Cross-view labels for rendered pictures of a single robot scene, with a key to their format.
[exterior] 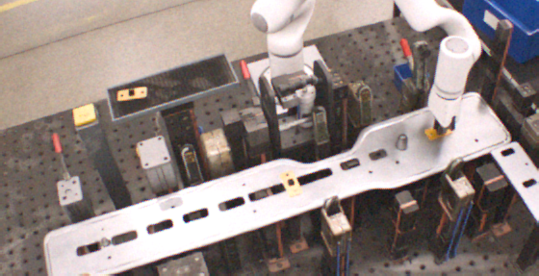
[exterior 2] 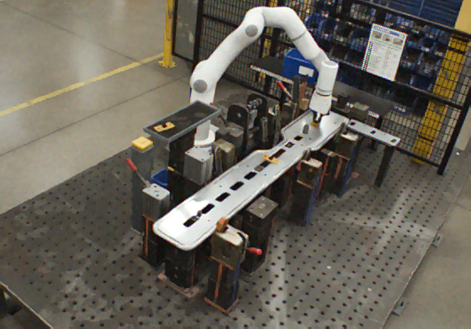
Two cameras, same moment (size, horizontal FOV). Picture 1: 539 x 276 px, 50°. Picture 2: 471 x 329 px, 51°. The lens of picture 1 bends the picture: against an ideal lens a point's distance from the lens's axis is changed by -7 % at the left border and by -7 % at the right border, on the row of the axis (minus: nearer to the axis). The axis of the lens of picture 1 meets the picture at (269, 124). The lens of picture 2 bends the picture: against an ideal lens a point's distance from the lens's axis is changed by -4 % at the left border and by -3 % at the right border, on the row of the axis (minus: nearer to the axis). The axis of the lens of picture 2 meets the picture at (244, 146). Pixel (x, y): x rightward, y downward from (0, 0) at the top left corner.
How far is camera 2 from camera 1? 1.48 m
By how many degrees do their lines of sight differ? 38
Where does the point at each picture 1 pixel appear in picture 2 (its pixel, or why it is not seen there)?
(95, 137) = (150, 159)
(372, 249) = not seen: hidden behind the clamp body
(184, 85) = (191, 117)
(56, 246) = (166, 228)
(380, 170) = (305, 143)
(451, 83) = (330, 84)
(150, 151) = (198, 153)
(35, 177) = (53, 237)
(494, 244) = (357, 182)
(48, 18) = not seen: outside the picture
